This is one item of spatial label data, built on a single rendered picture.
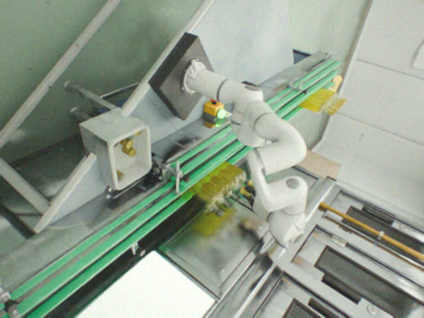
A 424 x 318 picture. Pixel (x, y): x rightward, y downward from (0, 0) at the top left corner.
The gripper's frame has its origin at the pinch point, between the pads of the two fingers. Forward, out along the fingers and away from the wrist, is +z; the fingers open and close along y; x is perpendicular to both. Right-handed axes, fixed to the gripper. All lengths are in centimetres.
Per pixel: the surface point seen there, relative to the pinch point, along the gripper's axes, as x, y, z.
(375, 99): -547, -165, 186
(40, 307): 85, -5, -1
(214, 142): 2.5, 13.3, 23.4
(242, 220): 3.7, -12.8, -3.3
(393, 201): -482, -302, 47
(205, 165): 10.2, 6.1, 18.9
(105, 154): 52, 26, 22
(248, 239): 8.5, -12.9, -12.2
